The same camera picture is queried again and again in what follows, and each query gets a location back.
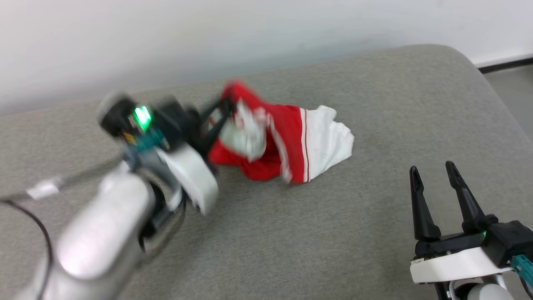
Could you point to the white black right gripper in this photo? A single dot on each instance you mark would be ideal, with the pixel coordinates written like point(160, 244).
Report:
point(454, 258)

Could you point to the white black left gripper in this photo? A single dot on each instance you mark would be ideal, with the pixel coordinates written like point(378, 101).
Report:
point(193, 175)

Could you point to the red and white garment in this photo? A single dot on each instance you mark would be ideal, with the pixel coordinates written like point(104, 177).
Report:
point(287, 137)

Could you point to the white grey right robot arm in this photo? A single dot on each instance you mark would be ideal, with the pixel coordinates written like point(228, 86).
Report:
point(483, 291)

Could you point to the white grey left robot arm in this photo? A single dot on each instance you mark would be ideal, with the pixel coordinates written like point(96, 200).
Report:
point(104, 233)

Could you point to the grey fabric sofa cushion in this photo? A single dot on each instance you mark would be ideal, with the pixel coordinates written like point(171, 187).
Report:
point(374, 233)

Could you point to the black round left gripper motor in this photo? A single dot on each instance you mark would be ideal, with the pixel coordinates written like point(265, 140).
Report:
point(116, 114)

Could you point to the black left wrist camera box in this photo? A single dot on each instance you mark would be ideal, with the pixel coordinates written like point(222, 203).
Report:
point(173, 118)

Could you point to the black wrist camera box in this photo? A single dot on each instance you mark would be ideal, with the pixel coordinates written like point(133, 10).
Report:
point(510, 241)
point(173, 118)

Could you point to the teal left camera connector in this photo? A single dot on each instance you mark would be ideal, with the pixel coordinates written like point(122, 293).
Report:
point(150, 141)

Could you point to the teal camera connector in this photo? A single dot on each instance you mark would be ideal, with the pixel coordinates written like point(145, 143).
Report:
point(524, 271)
point(150, 141)

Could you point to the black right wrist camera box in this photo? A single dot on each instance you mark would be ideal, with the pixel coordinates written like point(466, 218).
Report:
point(510, 241)

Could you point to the teal right camera connector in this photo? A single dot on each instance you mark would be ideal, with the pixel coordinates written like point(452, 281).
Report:
point(524, 271)

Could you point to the black wall baseboard strip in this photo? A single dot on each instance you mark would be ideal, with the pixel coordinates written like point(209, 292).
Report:
point(506, 66)

